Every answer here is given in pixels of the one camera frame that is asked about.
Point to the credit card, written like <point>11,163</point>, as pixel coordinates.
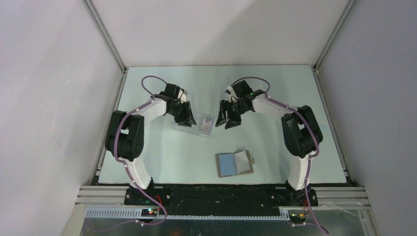
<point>206,125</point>

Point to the clear plastic card box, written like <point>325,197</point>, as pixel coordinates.
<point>195,129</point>

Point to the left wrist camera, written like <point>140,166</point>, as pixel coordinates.
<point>182,95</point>

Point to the grey felt card holder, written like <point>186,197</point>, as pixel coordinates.
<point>234,164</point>

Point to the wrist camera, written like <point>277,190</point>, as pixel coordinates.
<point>182,95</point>
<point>230,91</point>

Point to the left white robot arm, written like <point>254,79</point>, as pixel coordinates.
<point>125,138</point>

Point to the beige chair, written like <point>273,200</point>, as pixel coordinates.
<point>74,224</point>

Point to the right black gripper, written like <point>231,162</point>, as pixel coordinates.
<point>233,121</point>

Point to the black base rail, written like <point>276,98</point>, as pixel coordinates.
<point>219,200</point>

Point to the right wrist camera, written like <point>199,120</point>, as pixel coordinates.
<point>230,91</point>

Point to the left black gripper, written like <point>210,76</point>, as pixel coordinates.
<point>183,121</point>

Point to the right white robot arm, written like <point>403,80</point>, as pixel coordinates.
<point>301,132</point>

